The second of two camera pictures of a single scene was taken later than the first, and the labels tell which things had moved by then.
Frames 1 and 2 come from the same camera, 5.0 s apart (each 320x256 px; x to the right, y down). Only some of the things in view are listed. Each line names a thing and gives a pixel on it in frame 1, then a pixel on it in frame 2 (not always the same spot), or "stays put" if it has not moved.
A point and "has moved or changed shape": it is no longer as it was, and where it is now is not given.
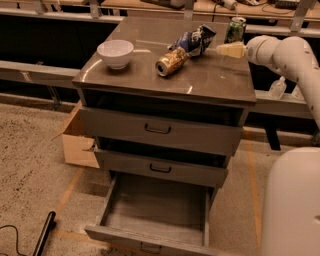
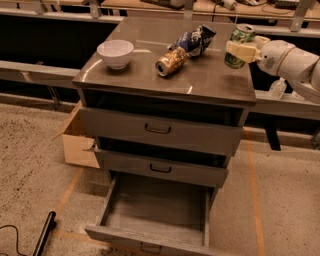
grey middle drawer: (161, 169) stays put
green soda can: (235, 30) has moved or changed shape
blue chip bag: (194, 42) stays put
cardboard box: (75, 143) stays put
